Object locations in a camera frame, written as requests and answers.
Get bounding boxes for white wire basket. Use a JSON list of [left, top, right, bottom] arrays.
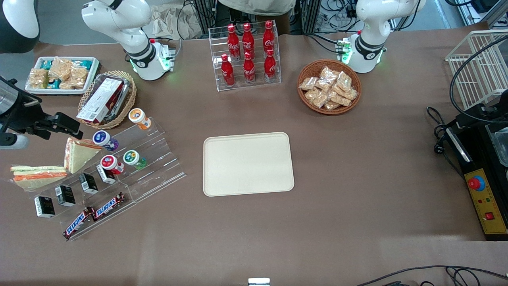
[[444, 29, 508, 112]]

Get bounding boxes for wrapped triangle sandwich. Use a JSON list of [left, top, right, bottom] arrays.
[[64, 137, 103, 174]]

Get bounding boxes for red and white carton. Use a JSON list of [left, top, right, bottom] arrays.
[[76, 77, 124, 124]]

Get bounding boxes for crumpled brown paper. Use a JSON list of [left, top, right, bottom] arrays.
[[143, 4, 204, 41]]

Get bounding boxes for wrapped flat sandwich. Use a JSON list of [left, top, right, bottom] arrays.
[[10, 164, 69, 191]]

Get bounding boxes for clear acrylic bottle rack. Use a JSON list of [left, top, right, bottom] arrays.
[[208, 20, 283, 93]]

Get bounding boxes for black machine with clear lid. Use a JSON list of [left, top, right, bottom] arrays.
[[456, 89, 508, 168]]

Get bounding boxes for thin black cable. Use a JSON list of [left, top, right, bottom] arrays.
[[356, 265, 508, 286]]

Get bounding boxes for beige fabric bundle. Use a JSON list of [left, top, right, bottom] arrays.
[[217, 0, 297, 17]]

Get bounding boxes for snickers chocolate bar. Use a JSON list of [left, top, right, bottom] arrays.
[[62, 206, 95, 240], [92, 192, 126, 221]]

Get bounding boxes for black control box yellow panel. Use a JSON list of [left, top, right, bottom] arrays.
[[444, 123, 508, 242]]

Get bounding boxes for white rectangular serving dish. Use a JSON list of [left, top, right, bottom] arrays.
[[25, 56, 100, 96]]

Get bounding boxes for brown table cover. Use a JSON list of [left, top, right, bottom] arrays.
[[0, 22, 508, 286]]

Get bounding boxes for black power cable with plug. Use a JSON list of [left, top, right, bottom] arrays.
[[426, 106, 458, 156]]

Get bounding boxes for oval light wicker basket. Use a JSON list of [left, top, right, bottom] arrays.
[[77, 70, 137, 130]]

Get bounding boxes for orange gum bottle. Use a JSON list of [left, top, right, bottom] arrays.
[[128, 108, 152, 131]]

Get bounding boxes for long black looping cable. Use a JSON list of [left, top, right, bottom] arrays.
[[449, 35, 508, 124]]

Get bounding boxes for round brown wicker basket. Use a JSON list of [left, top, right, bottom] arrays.
[[297, 59, 362, 116]]

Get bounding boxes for wrapped rice cracker pack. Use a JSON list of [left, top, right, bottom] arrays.
[[48, 57, 74, 80], [28, 68, 50, 89], [59, 66, 89, 90]]

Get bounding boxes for green gum bottle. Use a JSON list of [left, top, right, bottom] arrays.
[[123, 149, 148, 171]]

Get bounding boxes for red gum bottle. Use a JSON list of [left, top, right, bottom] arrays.
[[100, 155, 125, 176]]

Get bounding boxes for beige plastic tray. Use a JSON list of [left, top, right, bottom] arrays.
[[203, 131, 295, 197]]

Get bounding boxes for clear acrylic stepped display stand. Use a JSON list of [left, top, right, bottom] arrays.
[[34, 116, 187, 242]]

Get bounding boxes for small black box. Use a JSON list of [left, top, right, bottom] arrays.
[[54, 185, 76, 207], [34, 195, 56, 218], [96, 164, 117, 185], [78, 172, 99, 195]]

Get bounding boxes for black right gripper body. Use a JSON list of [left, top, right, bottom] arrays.
[[0, 76, 54, 140]]

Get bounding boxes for black cables at arm base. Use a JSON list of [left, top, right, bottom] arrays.
[[304, 33, 343, 54]]

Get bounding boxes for purple gum bottle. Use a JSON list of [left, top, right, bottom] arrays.
[[92, 130, 120, 153]]

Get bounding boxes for red cola bottle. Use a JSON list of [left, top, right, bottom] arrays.
[[242, 23, 256, 60], [264, 49, 277, 82], [242, 52, 257, 84], [262, 21, 276, 56], [227, 24, 241, 62], [220, 54, 236, 87]]

